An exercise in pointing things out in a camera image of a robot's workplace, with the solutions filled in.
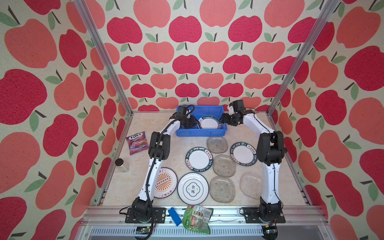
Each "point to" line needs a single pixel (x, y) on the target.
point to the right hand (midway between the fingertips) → (226, 119)
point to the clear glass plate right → (251, 185)
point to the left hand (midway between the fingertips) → (200, 123)
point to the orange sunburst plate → (166, 183)
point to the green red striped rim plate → (209, 122)
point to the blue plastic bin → (199, 112)
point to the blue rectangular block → (175, 216)
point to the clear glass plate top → (217, 144)
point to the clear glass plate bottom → (222, 189)
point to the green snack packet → (197, 218)
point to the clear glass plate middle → (224, 165)
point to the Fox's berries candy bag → (137, 143)
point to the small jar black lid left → (122, 167)
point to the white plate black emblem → (193, 188)
